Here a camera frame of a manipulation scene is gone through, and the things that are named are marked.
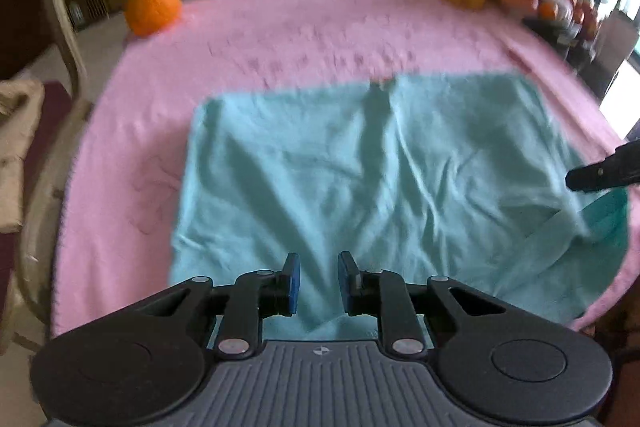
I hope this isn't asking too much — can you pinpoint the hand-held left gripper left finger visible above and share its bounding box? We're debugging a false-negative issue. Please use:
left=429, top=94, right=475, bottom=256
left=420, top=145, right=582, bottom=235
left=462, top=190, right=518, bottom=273
left=107, top=252, right=302, bottom=360

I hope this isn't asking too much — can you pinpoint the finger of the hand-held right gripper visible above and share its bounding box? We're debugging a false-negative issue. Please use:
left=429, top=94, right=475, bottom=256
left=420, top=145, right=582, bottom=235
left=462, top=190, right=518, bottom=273
left=565, top=142, right=640, bottom=192

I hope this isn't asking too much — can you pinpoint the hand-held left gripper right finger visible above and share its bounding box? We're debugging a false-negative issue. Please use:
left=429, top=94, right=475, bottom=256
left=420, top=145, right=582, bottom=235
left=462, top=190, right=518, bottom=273
left=338, top=251, right=506, bottom=359

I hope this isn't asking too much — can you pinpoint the light blue t-shirt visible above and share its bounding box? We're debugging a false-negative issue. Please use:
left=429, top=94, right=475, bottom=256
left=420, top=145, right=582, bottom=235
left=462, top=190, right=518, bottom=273
left=169, top=72, right=631, bottom=343

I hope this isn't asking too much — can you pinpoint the dark fruit tray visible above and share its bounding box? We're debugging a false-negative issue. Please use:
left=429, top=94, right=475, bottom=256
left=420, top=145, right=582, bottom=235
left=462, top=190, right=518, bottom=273
left=522, top=14, right=601, bottom=58

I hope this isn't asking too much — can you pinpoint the pink printed blanket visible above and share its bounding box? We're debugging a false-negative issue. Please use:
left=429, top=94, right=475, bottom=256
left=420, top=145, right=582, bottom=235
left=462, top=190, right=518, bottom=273
left=50, top=0, right=636, bottom=338

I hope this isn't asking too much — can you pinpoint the beige cloth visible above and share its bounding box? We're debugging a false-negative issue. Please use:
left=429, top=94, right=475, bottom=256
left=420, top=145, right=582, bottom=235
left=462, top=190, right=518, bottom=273
left=0, top=79, right=46, bottom=233

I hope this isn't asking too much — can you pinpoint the large bumpy orange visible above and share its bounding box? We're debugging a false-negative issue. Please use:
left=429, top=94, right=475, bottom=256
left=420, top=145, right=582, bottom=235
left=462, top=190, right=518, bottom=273
left=123, top=0, right=183, bottom=38

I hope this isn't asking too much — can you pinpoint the gold framed chair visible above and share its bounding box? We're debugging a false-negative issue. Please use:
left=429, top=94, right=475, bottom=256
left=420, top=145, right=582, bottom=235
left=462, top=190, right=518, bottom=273
left=0, top=0, right=96, bottom=358

